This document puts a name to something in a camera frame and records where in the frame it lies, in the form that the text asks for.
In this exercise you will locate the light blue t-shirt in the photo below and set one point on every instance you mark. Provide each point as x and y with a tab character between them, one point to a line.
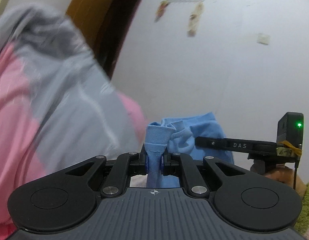
207	130

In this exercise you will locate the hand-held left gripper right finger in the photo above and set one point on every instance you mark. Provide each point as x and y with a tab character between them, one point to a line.
163	163

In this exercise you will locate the person's right forearm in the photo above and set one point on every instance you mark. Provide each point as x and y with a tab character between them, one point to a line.
307	212

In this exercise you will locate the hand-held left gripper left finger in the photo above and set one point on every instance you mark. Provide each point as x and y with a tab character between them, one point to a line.
145	163

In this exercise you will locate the torn wall sticker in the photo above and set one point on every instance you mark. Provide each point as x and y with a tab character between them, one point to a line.
194	17

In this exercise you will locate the person's right hand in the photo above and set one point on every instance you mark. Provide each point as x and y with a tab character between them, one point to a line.
284	177

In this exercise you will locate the white wall switch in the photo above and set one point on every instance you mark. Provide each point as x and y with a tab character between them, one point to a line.
263	39

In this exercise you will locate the wooden door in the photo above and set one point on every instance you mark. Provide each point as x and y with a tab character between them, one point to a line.
99	17

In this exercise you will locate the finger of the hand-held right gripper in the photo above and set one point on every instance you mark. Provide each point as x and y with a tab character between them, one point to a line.
219	143

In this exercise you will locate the pink grey teal floral quilt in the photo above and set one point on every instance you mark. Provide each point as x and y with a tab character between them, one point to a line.
44	105

